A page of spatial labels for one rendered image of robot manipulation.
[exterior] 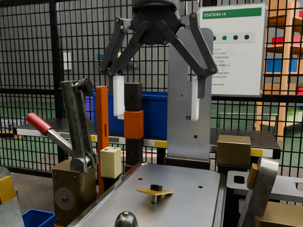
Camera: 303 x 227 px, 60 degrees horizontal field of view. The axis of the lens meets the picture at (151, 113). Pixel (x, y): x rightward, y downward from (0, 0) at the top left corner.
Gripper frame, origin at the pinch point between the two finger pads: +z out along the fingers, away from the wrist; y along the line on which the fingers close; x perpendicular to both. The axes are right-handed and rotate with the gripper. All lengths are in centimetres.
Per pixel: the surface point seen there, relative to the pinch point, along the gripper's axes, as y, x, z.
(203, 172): 6.7, 16.4, 16.5
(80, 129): -13.8, -1.7, 4.0
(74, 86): -15.4, -0.9, -3.9
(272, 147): 23.0, 33.2, 13.4
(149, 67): -313, 924, -22
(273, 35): 122, 993, -134
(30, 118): -25.3, -1.5, 2.5
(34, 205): -62, 37, 47
